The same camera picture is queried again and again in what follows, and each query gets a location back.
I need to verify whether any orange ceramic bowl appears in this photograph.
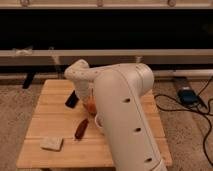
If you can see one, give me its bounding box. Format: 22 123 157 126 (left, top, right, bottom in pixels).
83 96 97 116

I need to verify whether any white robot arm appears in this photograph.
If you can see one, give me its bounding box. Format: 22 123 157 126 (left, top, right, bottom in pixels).
65 60 167 171

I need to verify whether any white paper cup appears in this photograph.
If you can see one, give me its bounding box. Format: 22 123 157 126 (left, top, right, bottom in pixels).
95 115 102 128

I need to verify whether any black smartphone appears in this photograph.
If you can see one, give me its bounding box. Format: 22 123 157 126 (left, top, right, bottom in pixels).
65 92 79 108

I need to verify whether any dark red chili pepper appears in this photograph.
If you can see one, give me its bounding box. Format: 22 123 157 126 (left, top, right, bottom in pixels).
75 119 88 140

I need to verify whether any wooden table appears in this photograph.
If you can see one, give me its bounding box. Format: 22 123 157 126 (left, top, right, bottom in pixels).
16 78 173 169

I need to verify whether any blue black power adapter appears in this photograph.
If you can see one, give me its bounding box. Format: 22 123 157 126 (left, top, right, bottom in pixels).
178 87 198 105

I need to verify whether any white sponge block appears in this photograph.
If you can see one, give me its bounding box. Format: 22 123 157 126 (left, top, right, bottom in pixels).
40 137 63 151

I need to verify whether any black metal bracket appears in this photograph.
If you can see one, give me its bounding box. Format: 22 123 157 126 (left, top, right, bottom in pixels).
22 72 35 89

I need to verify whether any black power cable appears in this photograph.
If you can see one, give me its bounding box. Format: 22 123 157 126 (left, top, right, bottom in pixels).
153 75 213 168

